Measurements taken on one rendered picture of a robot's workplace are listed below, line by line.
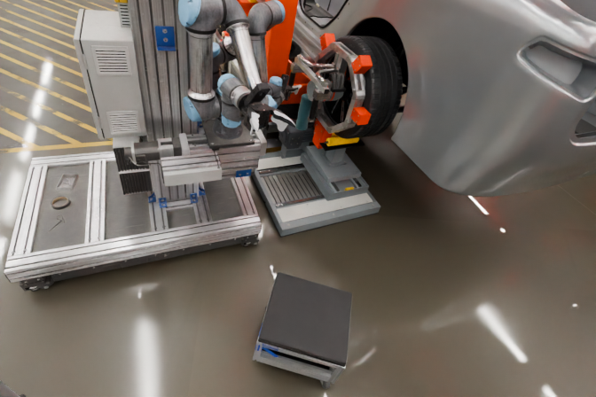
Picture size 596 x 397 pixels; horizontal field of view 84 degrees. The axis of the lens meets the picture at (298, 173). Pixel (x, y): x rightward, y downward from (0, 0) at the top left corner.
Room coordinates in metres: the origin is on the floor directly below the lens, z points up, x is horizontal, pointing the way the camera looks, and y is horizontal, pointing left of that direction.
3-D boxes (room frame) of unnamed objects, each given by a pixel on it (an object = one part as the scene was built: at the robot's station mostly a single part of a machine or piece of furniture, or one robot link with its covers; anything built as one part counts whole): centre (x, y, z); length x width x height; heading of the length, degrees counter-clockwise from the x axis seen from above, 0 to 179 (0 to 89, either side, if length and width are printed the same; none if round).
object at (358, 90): (2.05, -0.10, 0.85); 0.54 x 0.07 x 0.54; 33
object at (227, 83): (1.09, 0.31, 1.21); 0.11 x 0.08 x 0.09; 45
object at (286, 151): (2.28, 0.02, 0.26); 0.42 x 0.18 x 0.35; 123
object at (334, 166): (2.14, -0.25, 0.32); 0.40 x 0.30 x 0.28; 33
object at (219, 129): (1.37, 0.40, 0.87); 0.15 x 0.15 x 0.10
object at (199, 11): (1.28, 0.49, 1.19); 0.15 x 0.12 x 0.55; 135
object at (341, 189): (2.10, -0.27, 0.13); 0.50 x 0.36 x 0.10; 33
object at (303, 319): (0.77, -0.20, 0.17); 0.43 x 0.36 x 0.34; 87
